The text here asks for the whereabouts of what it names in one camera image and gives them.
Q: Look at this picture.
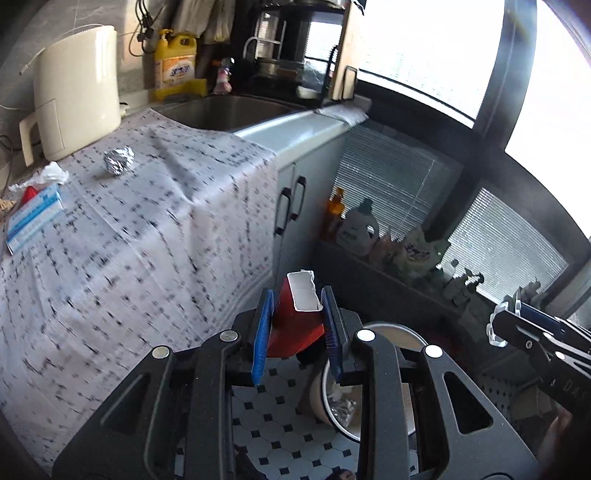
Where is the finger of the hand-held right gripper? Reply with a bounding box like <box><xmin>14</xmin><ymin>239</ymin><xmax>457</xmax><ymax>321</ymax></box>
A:
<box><xmin>507</xmin><ymin>289</ymin><xmax>591</xmax><ymax>343</ymax></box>
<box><xmin>486</xmin><ymin>309</ymin><xmax>591</xmax><ymax>364</ymax></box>

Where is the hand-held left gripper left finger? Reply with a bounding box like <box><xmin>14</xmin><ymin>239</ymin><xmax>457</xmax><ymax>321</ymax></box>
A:
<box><xmin>52</xmin><ymin>288</ymin><xmax>277</xmax><ymax>480</ymax></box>

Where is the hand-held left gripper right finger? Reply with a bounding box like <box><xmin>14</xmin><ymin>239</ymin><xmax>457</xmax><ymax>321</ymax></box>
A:
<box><xmin>320</xmin><ymin>286</ymin><xmax>542</xmax><ymax>480</ymax></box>

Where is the red paper box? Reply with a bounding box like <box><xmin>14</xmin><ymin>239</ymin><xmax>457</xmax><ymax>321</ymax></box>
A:
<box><xmin>267</xmin><ymin>270</ymin><xmax>327</xmax><ymax>359</ymax></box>

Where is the white round bin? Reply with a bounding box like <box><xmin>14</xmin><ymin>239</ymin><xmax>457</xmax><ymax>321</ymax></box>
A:
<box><xmin>308</xmin><ymin>322</ymin><xmax>433</xmax><ymax>442</ymax></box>

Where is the foil wrapper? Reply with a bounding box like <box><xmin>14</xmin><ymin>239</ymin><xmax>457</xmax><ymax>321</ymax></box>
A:
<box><xmin>330</xmin><ymin>399</ymin><xmax>359</xmax><ymax>424</ymax></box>

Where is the blue and white box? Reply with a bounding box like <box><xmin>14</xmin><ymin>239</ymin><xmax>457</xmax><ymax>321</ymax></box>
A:
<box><xmin>6</xmin><ymin>182</ymin><xmax>64</xmax><ymax>255</ymax></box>

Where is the white paper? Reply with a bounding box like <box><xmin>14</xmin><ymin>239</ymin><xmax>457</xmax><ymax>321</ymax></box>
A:
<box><xmin>9</xmin><ymin>161</ymin><xmax>70</xmax><ymax>191</ymax></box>

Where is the person's right hand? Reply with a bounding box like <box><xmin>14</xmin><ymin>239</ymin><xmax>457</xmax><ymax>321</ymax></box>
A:
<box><xmin>538</xmin><ymin>408</ymin><xmax>576</xmax><ymax>468</ymax></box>

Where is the dark pump bottle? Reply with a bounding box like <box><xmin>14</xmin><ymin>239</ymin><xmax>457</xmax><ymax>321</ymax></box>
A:
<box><xmin>462</xmin><ymin>272</ymin><xmax>486</xmax><ymax>306</ymax></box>

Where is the grey low shelf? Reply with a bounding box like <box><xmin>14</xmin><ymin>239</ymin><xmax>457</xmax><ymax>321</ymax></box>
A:
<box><xmin>314</xmin><ymin>239</ymin><xmax>486</xmax><ymax>334</ymax></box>

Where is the grey cabinet door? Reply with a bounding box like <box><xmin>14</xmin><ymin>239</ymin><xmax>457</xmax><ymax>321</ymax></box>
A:
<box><xmin>272</xmin><ymin>164</ymin><xmax>297</xmax><ymax>298</ymax></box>
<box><xmin>293</xmin><ymin>122</ymin><xmax>350</xmax><ymax>278</ymax></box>

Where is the white window blind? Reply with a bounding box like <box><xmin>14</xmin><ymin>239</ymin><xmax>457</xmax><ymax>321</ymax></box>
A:
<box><xmin>448</xmin><ymin>187</ymin><xmax>569</xmax><ymax>297</ymax></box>
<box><xmin>332</xmin><ymin>124</ymin><xmax>456</xmax><ymax>241</ymax></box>

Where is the small white bottle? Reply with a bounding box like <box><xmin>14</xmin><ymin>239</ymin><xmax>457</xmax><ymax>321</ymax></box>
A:
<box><xmin>442</xmin><ymin>258</ymin><xmax>463</xmax><ymax>297</ymax></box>

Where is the pink refill pouch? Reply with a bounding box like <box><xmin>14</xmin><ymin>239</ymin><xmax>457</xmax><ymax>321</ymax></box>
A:
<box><xmin>369</xmin><ymin>231</ymin><xmax>398</xmax><ymax>269</ymax></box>

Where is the white laundry detergent bottle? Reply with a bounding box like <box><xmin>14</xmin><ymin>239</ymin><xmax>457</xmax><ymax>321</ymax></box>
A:
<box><xmin>337</xmin><ymin>198</ymin><xmax>380</xmax><ymax>255</ymax></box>

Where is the green white refill pouch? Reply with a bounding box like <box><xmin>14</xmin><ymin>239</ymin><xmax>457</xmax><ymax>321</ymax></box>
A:
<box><xmin>397</xmin><ymin>226</ymin><xmax>451</xmax><ymax>278</ymax></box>

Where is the orange bottle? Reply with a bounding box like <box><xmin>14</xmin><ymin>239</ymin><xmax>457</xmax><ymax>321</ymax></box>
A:
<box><xmin>325</xmin><ymin>187</ymin><xmax>346</xmax><ymax>241</ymax></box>

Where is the white patterned tablecloth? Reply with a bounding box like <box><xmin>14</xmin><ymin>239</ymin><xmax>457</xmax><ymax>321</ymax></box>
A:
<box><xmin>0</xmin><ymin>108</ymin><xmax>280</xmax><ymax>468</ymax></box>

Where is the white rag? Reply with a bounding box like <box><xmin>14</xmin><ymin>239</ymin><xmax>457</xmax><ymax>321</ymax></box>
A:
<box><xmin>316</xmin><ymin>104</ymin><xmax>370</xmax><ymax>126</ymax></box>

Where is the steel sink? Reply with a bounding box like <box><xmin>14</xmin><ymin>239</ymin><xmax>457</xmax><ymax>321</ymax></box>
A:
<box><xmin>154</xmin><ymin>95</ymin><xmax>310</xmax><ymax>133</ymax></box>

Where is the crumpled foil ball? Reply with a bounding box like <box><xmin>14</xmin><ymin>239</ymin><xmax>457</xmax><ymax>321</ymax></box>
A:
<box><xmin>104</xmin><ymin>145</ymin><xmax>136</xmax><ymax>177</ymax></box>

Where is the small pink bottle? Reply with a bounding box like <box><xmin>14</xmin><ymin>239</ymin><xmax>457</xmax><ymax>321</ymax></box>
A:
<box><xmin>212</xmin><ymin>58</ymin><xmax>234</xmax><ymax>96</ymax></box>

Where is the yellow detergent bottle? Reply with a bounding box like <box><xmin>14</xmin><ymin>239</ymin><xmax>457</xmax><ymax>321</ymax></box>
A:
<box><xmin>154</xmin><ymin>28</ymin><xmax>199</xmax><ymax>94</ymax></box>

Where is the wooden cutting board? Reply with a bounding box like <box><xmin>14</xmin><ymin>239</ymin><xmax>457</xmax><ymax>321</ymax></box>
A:
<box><xmin>330</xmin><ymin>0</ymin><xmax>366</xmax><ymax>100</ymax></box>

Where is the black dish rack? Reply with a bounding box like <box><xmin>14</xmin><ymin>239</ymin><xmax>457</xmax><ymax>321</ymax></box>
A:
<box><xmin>245</xmin><ymin>0</ymin><xmax>359</xmax><ymax>105</ymax></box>

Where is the cream air fryer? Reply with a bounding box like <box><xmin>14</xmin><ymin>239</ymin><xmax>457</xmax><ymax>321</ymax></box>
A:
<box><xmin>19</xmin><ymin>25</ymin><xmax>123</xmax><ymax>167</ymax></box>

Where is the hanging beige bag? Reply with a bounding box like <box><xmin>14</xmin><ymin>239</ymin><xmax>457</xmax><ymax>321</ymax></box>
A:
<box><xmin>203</xmin><ymin>0</ymin><xmax>241</xmax><ymax>45</ymax></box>
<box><xmin>173</xmin><ymin>0</ymin><xmax>209</xmax><ymax>36</ymax></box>

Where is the black window frame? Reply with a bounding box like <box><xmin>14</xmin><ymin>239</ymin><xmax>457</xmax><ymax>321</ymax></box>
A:
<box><xmin>355</xmin><ymin>0</ymin><xmax>591</xmax><ymax>325</ymax></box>

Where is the coiled black cable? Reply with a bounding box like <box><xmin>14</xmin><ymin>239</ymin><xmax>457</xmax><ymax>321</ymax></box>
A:
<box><xmin>129</xmin><ymin>0</ymin><xmax>156</xmax><ymax>56</ymax></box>

